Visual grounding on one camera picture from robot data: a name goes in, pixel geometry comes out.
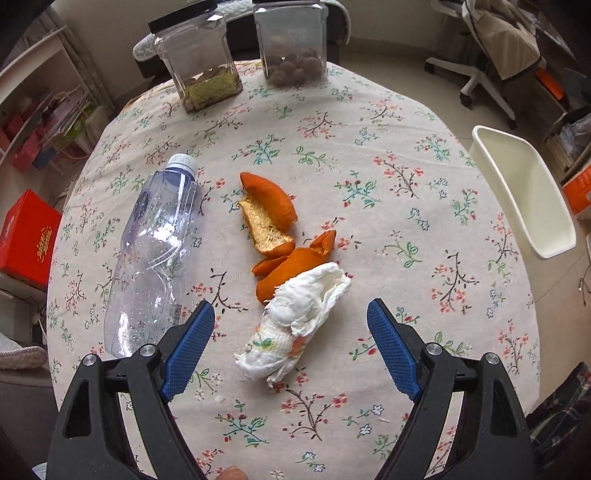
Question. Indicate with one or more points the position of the pink plastic basket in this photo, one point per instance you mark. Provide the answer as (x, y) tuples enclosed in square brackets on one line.
[(30, 154)]

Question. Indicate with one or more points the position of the clear plastic water bottle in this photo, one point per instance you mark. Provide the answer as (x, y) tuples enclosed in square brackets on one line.
[(152, 254)]

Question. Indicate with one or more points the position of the person's left hand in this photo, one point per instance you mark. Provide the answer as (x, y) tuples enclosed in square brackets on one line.
[(233, 474)]

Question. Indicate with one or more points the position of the person's plaid pants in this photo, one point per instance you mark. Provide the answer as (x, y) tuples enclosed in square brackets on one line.
[(563, 424)]

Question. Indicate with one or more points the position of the clear jar with brown balls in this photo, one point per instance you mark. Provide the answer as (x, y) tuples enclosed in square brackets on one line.
[(291, 41)]

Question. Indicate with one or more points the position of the orange cardboard box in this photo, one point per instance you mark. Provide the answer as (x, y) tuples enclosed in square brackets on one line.
[(579, 191)]

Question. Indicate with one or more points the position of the white shelf unit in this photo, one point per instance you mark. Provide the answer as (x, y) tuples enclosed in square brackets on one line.
[(27, 69)]

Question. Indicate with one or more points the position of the flat orange peel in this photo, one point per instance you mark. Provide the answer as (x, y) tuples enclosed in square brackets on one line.
[(295, 263)]

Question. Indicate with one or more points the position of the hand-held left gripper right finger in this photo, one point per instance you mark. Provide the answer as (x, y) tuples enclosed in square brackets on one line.
[(392, 350)]

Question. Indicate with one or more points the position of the white plastic bin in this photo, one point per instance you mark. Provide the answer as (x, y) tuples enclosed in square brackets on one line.
[(521, 184)]

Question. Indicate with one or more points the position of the floral tablecloth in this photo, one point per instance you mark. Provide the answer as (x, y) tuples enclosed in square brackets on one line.
[(369, 138)]

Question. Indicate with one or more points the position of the white office chair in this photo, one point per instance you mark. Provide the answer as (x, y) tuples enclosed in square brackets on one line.
[(480, 76)]

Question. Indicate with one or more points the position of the large curled orange peel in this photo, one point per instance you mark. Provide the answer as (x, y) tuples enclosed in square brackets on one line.
[(272, 207)]

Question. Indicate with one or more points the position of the large floral tissue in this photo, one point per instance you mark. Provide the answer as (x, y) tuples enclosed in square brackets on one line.
[(295, 318)]

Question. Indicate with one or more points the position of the small orange peel sliver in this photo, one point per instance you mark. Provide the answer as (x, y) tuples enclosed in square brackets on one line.
[(270, 265)]

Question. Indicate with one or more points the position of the clear jar with green contents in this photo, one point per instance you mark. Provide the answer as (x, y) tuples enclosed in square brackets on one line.
[(198, 60)]

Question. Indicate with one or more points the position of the grey knit slipper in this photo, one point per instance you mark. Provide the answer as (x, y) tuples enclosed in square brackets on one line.
[(21, 357)]

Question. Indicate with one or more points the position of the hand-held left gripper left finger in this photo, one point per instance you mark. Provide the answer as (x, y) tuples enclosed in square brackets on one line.
[(189, 350)]

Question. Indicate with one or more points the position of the red cardboard box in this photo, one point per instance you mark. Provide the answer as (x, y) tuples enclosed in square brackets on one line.
[(27, 240)]

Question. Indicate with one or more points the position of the beige jacket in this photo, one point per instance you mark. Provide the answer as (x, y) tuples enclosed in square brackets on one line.
[(503, 32)]

